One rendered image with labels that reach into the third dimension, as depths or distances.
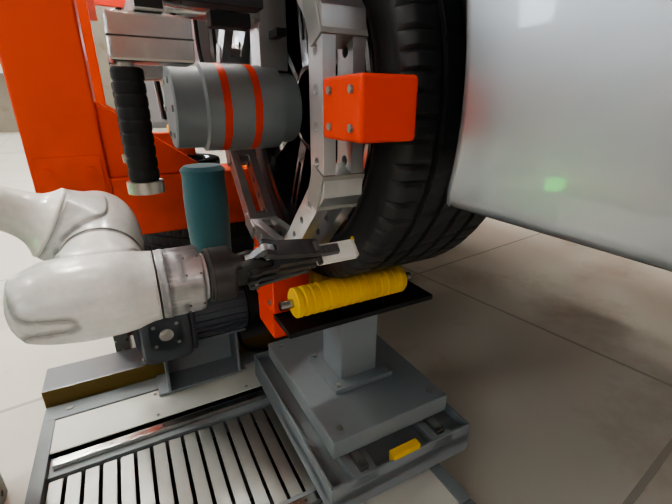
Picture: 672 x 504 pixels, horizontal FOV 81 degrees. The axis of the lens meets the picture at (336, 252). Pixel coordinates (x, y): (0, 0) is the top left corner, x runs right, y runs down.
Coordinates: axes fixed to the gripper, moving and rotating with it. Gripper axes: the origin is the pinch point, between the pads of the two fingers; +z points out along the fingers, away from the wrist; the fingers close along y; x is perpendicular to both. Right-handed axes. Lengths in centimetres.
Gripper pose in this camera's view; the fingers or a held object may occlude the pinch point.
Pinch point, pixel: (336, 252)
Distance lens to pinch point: 62.0
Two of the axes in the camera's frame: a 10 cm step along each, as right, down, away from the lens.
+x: -3.3, -8.8, 3.4
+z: 8.8, -1.6, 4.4
